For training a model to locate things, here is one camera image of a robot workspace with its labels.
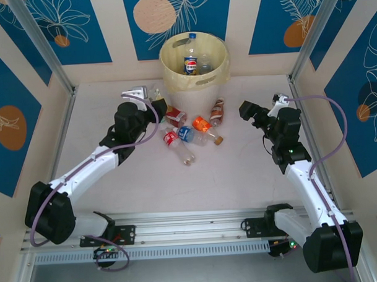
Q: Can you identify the brown tea bottle red label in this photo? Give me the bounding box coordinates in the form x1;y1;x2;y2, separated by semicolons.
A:
164;105;188;124

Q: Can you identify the red label cola bottle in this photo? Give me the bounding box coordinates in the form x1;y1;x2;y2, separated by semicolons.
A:
162;126;196;166

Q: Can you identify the brown coffee drink bottle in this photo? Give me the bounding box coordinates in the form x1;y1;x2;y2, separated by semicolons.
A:
209;98;228;128

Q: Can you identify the blue label bottle white cap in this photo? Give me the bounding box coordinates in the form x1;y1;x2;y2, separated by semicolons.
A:
172;125;209;148

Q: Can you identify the orange label bottle brown cap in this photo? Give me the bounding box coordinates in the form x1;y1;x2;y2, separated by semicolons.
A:
192;114;224;147

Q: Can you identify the Pepsi bottle blue cap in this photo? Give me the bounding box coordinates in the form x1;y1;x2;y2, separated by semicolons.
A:
181;32;202;77

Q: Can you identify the clear ribbed water bottle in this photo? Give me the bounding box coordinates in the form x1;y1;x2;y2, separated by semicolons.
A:
199;53;213;75

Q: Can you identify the white round bin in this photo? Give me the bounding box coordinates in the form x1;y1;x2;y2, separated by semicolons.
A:
158;30;232;118

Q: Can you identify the right circuit board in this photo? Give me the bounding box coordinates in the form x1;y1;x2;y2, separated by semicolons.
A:
268;238;301;259

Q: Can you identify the circuit board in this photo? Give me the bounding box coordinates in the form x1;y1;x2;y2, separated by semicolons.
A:
92;246;123;260
268;238;301;259

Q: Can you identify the left circuit board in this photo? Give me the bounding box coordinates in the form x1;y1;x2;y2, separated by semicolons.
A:
92;246;123;260

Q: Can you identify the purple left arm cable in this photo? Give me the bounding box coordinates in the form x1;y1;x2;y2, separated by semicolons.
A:
25;92;165;275

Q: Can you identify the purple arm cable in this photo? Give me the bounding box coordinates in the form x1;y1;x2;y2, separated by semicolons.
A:
25;92;165;275
266;93;357;282

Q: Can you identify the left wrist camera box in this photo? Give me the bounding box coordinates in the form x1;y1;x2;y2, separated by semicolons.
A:
121;85;149;103

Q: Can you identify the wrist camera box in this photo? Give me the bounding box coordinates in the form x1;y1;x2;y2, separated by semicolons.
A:
271;93;290;107
121;85;149;103

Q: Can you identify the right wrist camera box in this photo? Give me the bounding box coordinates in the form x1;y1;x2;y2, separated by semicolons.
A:
271;93;290;107

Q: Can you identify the aluminium side rail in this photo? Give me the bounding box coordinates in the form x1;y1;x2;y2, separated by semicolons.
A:
287;75;340;212
34;85;84;227

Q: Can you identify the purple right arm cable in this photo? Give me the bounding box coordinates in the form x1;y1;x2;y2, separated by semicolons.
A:
266;93;357;282

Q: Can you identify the aluminium frame post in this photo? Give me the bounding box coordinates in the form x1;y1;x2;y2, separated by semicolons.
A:
285;0;350;82
7;0;78;98

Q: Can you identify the aluminium base rail beam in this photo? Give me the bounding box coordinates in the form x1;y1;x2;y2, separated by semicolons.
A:
19;204;362;252

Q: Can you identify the grey slotted cable duct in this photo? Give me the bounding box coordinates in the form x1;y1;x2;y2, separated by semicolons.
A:
32;240;271;265

